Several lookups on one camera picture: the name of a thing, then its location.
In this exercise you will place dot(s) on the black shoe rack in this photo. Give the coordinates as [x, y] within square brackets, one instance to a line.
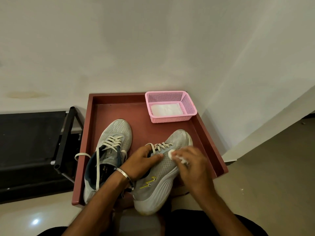
[29, 137]

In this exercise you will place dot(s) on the person's right hand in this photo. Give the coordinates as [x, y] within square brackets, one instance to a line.
[197, 172]

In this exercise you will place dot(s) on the person's left hand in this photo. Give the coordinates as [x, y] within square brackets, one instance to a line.
[141, 163]

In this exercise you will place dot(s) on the pink plastic basket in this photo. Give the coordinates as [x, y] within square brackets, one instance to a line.
[167, 97]

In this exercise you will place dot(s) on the reddish-brown side table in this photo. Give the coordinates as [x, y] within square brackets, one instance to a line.
[137, 113]

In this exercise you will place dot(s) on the white wipe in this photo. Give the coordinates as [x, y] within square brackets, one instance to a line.
[171, 154]

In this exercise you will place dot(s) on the person's left forearm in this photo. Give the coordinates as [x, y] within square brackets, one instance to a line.
[98, 206]

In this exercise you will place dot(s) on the stack of white wipes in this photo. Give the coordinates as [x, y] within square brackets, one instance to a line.
[167, 110]

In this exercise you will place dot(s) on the person's right forearm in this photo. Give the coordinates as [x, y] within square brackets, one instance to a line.
[221, 216]

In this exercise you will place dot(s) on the grey sneaker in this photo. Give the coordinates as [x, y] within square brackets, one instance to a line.
[118, 130]
[162, 179]

